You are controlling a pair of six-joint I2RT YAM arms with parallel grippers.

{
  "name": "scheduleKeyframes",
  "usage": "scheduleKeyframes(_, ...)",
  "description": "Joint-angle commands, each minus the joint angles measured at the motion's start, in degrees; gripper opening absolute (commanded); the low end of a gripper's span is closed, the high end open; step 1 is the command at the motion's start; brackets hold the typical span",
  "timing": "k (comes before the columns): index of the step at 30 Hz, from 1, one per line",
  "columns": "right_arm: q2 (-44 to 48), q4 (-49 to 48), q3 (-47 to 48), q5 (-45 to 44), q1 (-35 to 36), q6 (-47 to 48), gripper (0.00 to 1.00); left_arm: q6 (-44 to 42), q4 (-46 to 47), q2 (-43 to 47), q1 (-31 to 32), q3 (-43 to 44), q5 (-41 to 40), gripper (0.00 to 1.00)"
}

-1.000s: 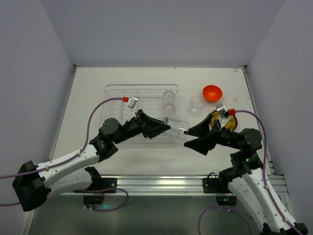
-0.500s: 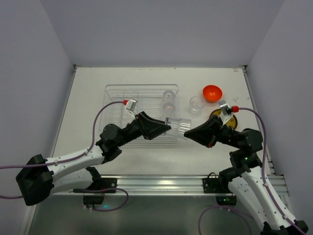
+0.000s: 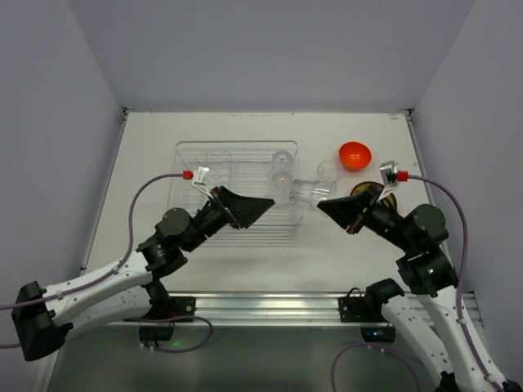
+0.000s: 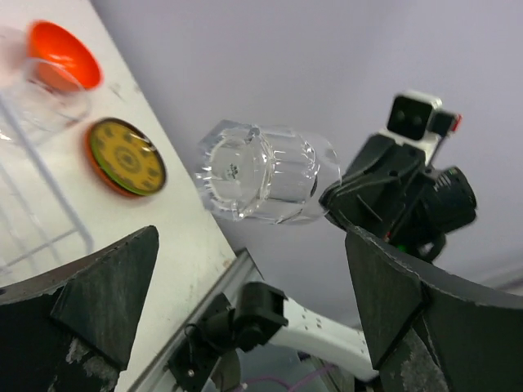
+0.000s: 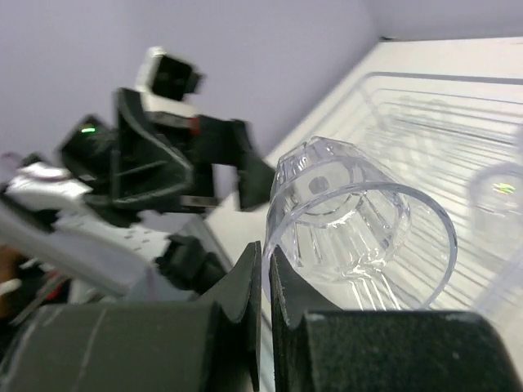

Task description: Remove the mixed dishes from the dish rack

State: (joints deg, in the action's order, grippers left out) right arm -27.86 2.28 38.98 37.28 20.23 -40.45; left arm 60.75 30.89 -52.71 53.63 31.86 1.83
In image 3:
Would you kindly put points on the clear plastic rack tray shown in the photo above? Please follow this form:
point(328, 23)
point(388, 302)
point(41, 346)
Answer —
point(188, 179)

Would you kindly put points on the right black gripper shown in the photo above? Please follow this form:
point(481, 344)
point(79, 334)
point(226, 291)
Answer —
point(364, 210)

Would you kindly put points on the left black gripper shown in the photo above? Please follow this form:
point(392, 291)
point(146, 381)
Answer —
point(225, 208)

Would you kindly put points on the olive brown plate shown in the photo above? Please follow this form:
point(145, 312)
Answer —
point(389, 201)

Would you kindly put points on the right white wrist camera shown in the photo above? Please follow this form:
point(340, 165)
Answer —
point(389, 172)

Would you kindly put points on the clear glass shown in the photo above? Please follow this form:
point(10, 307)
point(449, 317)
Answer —
point(280, 187)
point(282, 161)
point(330, 170)
point(307, 194)

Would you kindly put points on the orange bowl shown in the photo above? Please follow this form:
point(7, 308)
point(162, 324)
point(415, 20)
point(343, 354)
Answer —
point(354, 156)

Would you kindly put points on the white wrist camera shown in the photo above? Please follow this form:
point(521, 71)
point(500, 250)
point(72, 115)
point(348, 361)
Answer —
point(199, 180)
point(389, 172)

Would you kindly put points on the aluminium mounting rail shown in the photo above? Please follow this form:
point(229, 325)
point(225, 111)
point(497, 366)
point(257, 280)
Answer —
point(238, 309)

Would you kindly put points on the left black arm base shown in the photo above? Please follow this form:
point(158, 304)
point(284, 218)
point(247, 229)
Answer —
point(163, 305)

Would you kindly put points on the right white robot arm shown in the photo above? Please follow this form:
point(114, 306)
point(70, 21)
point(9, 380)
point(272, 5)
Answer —
point(448, 345)

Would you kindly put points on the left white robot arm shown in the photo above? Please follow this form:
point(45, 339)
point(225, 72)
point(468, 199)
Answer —
point(45, 317)

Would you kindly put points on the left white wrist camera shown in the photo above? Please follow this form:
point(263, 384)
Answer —
point(199, 180)

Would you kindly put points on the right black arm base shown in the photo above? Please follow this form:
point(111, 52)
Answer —
point(364, 308)

